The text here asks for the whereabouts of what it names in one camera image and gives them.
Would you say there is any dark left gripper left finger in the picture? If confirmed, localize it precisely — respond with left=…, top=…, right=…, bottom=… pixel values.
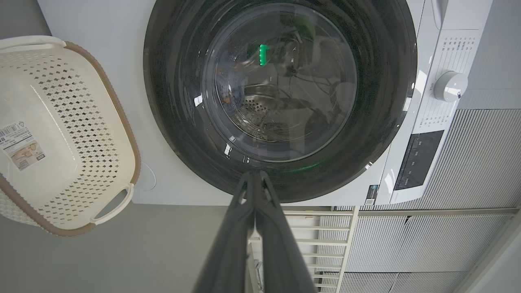
left=191, top=171, right=257, bottom=293

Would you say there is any black control display panel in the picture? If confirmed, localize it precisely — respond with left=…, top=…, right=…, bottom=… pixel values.
left=394, top=130, right=445, bottom=191

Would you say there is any white round control knob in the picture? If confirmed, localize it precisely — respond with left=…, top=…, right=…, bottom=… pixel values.
left=433, top=71, right=468, bottom=102

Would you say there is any basket product label sticker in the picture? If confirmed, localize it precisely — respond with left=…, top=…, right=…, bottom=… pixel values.
left=0, top=120, right=46, bottom=171

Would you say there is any white slatted rack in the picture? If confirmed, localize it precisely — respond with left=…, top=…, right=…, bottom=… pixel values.
left=246, top=206, right=359, bottom=293

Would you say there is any cream laundry basket brown rim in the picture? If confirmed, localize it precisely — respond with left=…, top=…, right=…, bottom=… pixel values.
left=0, top=35, right=142, bottom=237

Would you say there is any round white filter cover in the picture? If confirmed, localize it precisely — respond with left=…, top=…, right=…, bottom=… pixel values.
left=138, top=162, right=157, bottom=192

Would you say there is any washing machine drum with laundry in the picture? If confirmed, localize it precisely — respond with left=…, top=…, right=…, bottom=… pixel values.
left=203, top=3, right=358, bottom=163

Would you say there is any round black glass washer door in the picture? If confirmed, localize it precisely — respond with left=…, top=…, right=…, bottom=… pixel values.
left=143, top=0, right=418, bottom=203

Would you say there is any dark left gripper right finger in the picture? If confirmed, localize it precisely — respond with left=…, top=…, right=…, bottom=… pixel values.
left=255, top=170, right=319, bottom=293

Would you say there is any white front-load washing machine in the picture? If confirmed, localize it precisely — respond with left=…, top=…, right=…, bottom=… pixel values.
left=37, top=0, right=495, bottom=206

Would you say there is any small QR code sticker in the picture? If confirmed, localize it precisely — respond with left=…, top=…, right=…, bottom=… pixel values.
left=365, top=184, right=380, bottom=205

